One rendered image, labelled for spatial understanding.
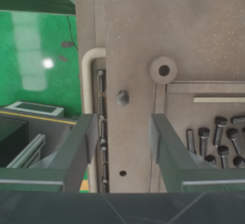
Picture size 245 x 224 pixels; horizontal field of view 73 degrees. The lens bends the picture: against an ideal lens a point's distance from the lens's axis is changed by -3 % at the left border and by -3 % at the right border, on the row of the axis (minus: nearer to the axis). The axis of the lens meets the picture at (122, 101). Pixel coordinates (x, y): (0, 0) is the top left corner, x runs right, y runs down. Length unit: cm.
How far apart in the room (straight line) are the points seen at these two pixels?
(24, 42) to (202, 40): 171
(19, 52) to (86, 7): 152
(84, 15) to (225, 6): 27
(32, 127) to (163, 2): 150
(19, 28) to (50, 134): 100
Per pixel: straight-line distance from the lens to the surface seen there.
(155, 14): 28
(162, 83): 25
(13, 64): 194
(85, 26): 41
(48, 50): 177
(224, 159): 36
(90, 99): 40
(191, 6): 29
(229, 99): 32
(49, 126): 157
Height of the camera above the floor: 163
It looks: 74 degrees down
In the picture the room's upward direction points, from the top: 179 degrees counter-clockwise
